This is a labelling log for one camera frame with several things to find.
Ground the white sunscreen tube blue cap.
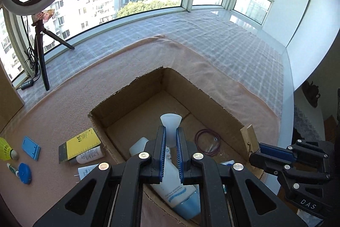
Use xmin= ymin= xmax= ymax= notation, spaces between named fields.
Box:
xmin=129 ymin=137 xmax=201 ymax=220

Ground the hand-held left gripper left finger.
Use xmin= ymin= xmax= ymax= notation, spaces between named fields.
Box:
xmin=33 ymin=125 xmax=167 ymax=227

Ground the black ring light cable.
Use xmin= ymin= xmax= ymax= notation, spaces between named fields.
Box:
xmin=23 ymin=16 xmax=40 ymax=81

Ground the large light wooden board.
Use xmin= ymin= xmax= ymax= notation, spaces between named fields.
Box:
xmin=0 ymin=71 xmax=25 ymax=134

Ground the white charger plug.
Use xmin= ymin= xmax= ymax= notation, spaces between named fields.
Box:
xmin=75 ymin=163 xmax=103 ymax=180

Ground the wooden clothespin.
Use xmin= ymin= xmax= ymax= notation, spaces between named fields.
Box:
xmin=240 ymin=124 xmax=262 ymax=161

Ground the blue phone stand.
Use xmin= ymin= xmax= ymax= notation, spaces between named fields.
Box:
xmin=21 ymin=136 xmax=41 ymax=161

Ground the black tripod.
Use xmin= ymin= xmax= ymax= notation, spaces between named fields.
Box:
xmin=31 ymin=20 xmax=75 ymax=91

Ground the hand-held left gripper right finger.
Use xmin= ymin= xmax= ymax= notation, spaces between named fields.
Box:
xmin=176 ymin=127 xmax=309 ymax=227

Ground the black power strip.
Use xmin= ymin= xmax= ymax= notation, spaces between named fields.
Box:
xmin=16 ymin=79 xmax=35 ymax=90

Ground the yellow and black card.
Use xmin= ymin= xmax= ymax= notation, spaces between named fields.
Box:
xmin=58 ymin=128 xmax=102 ymax=164

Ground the yellow shuttlecock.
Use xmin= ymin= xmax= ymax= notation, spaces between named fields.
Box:
xmin=0 ymin=137 xmax=20 ymax=161

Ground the dark brown ornament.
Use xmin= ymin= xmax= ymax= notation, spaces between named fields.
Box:
xmin=301 ymin=80 xmax=322 ymax=108

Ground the cardboard box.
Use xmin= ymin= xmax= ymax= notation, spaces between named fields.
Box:
xmin=88 ymin=66 xmax=266 ymax=227

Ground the white green glue stick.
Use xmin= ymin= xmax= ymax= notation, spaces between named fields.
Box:
xmin=7 ymin=163 xmax=20 ymax=177

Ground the small white bottle grey cap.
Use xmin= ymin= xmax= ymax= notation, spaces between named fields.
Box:
xmin=69 ymin=146 xmax=105 ymax=166

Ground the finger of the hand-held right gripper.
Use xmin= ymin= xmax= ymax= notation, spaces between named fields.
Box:
xmin=249 ymin=153 xmax=332 ymax=182
xmin=258 ymin=140 xmax=332 ymax=164

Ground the round blue tape measure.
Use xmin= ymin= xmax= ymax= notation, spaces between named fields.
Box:
xmin=17 ymin=162 xmax=33 ymax=185

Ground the dark red rubber band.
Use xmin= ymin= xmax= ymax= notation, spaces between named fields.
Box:
xmin=194 ymin=129 xmax=221 ymax=157

